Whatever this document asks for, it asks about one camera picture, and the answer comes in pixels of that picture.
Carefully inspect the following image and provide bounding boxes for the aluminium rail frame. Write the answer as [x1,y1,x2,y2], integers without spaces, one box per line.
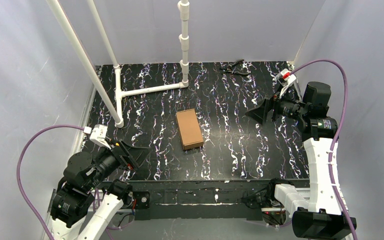
[41,82,349,240]

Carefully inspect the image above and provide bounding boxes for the black pliers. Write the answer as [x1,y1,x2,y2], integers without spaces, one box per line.
[219,59,250,77]

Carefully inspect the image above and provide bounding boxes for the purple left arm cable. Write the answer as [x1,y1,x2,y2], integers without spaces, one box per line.
[16,124,127,240]

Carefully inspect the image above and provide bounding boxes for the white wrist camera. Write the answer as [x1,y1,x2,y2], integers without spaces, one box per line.
[83,124,111,149]
[273,68,303,101]

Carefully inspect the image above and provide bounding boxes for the brown cardboard paper box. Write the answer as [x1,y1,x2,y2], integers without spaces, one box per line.
[175,109,204,151]

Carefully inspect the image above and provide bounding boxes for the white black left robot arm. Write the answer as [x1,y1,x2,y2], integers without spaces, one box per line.
[48,141,151,240]

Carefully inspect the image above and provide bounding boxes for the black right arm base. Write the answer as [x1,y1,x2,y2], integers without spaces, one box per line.
[240,178,294,227]

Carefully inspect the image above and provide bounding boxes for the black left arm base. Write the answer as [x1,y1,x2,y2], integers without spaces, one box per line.
[120,191,151,210]

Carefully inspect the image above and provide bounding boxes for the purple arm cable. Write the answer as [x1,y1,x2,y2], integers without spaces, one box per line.
[16,124,127,240]
[289,59,359,240]

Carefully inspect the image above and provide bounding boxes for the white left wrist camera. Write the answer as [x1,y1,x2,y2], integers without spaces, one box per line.
[83,124,111,149]

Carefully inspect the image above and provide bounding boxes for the white PVC pipe frame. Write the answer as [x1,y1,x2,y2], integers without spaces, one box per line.
[46,0,192,129]

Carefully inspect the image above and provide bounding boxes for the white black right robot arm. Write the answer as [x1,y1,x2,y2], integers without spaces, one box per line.
[246,81,357,240]

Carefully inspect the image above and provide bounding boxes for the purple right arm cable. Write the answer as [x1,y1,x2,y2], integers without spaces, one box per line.
[289,59,359,240]

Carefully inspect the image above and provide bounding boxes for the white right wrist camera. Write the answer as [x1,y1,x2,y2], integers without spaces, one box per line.
[273,68,303,101]

